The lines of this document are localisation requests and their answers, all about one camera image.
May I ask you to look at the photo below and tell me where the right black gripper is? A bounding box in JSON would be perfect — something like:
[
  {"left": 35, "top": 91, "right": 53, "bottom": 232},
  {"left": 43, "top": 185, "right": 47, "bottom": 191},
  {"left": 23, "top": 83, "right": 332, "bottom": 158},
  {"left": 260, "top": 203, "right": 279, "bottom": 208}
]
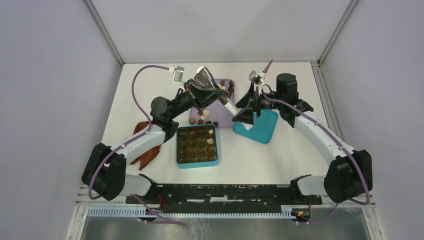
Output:
[{"left": 232, "top": 82, "right": 284, "bottom": 125}]

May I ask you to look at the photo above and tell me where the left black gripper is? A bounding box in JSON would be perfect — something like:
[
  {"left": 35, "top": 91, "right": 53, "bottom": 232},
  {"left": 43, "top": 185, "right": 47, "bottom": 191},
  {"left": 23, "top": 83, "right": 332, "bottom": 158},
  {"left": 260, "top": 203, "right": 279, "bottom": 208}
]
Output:
[{"left": 168, "top": 78, "right": 225, "bottom": 120}]

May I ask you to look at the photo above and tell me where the teal chocolate box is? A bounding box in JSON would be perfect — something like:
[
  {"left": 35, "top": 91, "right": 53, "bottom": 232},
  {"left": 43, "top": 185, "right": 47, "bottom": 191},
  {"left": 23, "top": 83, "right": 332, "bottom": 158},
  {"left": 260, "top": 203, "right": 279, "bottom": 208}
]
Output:
[{"left": 176, "top": 124, "right": 220, "bottom": 169}]

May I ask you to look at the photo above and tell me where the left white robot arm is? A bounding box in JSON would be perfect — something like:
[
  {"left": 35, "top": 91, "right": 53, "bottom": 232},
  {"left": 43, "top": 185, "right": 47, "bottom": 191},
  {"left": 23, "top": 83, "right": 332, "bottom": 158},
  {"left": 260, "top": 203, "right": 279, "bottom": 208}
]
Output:
[{"left": 81, "top": 79, "right": 237, "bottom": 204}]

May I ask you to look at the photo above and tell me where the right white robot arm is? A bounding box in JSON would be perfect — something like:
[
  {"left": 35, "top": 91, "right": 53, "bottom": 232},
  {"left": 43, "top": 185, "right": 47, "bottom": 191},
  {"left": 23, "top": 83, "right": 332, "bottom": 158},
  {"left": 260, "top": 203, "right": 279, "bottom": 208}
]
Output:
[{"left": 232, "top": 71, "right": 373, "bottom": 206}]

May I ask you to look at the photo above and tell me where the purple chocolate tray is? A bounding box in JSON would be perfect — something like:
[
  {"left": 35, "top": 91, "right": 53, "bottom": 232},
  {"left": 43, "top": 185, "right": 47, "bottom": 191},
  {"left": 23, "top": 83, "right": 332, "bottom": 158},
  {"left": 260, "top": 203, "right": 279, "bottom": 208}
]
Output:
[{"left": 188, "top": 78, "right": 235, "bottom": 129}]

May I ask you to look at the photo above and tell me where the teal box lid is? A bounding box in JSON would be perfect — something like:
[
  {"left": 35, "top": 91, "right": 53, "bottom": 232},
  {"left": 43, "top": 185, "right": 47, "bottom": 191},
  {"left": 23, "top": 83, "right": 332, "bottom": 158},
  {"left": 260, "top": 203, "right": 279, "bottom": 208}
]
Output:
[{"left": 232, "top": 110, "right": 279, "bottom": 145}]

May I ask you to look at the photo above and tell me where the brown cloth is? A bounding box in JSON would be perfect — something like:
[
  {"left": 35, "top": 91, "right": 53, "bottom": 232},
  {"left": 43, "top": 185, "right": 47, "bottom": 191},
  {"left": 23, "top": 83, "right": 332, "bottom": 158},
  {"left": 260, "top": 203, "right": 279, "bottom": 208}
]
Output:
[{"left": 130, "top": 121, "right": 163, "bottom": 171}]

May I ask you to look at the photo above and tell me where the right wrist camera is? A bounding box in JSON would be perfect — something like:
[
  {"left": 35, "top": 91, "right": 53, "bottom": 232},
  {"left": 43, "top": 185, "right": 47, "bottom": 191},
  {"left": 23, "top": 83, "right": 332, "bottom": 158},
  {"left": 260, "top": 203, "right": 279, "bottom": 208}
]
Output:
[{"left": 248, "top": 70, "right": 266, "bottom": 94}]

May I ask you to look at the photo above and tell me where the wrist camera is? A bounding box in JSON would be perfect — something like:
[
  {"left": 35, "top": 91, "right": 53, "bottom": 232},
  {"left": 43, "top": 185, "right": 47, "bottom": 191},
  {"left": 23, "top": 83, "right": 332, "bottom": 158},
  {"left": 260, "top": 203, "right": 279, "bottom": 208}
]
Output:
[
  {"left": 248, "top": 70, "right": 266, "bottom": 94},
  {"left": 168, "top": 66, "right": 185, "bottom": 90}
]

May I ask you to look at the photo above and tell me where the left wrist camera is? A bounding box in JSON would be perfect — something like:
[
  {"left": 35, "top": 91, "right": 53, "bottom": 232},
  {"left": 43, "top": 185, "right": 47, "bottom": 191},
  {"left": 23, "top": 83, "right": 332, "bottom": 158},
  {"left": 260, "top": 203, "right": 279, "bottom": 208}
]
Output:
[{"left": 168, "top": 66, "right": 185, "bottom": 90}]

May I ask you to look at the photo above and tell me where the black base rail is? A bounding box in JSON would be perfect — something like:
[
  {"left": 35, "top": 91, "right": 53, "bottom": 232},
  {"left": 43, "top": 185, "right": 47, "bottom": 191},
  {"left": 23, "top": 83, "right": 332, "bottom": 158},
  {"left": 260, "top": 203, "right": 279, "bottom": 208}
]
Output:
[{"left": 140, "top": 184, "right": 323, "bottom": 214}]

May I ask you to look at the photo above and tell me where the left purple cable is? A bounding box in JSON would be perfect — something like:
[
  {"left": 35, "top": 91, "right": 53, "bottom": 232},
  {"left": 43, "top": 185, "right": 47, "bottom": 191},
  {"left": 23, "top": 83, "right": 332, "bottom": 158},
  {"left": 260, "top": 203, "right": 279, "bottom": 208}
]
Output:
[{"left": 87, "top": 65, "right": 171, "bottom": 201}]

